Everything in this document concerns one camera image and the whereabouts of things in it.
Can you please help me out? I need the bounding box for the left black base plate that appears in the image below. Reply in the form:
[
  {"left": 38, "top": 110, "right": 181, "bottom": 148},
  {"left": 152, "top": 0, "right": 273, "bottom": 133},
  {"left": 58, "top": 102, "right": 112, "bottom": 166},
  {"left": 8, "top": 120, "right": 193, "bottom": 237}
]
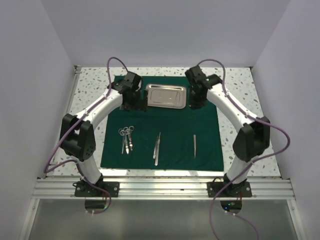
[{"left": 72, "top": 179, "right": 120, "bottom": 198}]

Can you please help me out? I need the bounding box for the green surgical cloth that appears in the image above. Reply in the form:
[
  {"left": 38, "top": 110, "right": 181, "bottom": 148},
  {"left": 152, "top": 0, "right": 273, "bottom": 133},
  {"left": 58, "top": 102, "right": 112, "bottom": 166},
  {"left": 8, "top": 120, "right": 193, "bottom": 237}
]
[{"left": 99, "top": 74, "right": 224, "bottom": 172}]

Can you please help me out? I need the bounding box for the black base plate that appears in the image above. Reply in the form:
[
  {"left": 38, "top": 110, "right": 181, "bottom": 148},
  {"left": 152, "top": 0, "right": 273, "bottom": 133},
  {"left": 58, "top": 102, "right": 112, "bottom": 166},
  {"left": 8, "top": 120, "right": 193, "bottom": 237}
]
[
  {"left": 206, "top": 177, "right": 253, "bottom": 198},
  {"left": 72, "top": 179, "right": 120, "bottom": 198}
]

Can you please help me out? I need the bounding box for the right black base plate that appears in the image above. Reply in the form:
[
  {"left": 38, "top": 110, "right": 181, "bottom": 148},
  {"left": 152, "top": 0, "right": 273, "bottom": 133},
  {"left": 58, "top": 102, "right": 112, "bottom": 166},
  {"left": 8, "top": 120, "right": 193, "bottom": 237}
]
[{"left": 206, "top": 177, "right": 253, "bottom": 198}]

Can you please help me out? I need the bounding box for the steel scissors large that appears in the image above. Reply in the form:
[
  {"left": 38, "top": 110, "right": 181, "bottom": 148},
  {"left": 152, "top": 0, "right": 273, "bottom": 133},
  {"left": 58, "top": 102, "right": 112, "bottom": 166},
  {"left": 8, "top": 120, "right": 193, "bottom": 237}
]
[{"left": 118, "top": 128, "right": 128, "bottom": 154}]

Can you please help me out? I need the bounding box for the steel scissors small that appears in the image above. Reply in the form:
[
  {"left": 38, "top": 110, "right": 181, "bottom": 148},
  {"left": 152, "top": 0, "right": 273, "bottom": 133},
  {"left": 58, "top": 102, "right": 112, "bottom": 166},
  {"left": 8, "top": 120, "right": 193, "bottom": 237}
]
[{"left": 123, "top": 126, "right": 135, "bottom": 154}]

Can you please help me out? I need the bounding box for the aluminium mounting rail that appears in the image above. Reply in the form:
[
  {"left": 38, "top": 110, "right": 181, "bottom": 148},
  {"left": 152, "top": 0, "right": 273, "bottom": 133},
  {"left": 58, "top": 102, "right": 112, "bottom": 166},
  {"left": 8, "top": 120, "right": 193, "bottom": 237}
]
[{"left": 31, "top": 176, "right": 296, "bottom": 200}]

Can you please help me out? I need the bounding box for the steel instrument tray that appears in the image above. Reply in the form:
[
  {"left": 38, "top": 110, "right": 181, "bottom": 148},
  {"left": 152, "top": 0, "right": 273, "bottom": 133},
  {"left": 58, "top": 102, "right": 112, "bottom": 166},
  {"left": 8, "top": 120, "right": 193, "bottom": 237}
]
[{"left": 145, "top": 83, "right": 187, "bottom": 110}]

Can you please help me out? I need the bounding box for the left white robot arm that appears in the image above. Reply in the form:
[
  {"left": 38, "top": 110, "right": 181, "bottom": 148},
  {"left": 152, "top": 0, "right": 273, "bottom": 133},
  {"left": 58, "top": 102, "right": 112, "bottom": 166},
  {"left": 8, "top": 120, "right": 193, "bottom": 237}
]
[{"left": 58, "top": 79, "right": 147, "bottom": 197}]

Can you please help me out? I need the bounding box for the steel scalpel handle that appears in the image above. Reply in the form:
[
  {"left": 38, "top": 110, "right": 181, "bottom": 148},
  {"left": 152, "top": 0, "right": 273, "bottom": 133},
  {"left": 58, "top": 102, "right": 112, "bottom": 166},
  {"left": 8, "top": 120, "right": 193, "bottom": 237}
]
[
  {"left": 154, "top": 132, "right": 161, "bottom": 166},
  {"left": 153, "top": 135, "right": 159, "bottom": 159}
]

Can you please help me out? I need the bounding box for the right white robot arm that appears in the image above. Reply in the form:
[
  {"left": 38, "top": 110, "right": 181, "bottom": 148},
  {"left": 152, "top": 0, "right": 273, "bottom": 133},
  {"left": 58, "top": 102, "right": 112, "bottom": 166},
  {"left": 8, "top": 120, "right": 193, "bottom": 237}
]
[{"left": 186, "top": 73, "right": 270, "bottom": 197}]

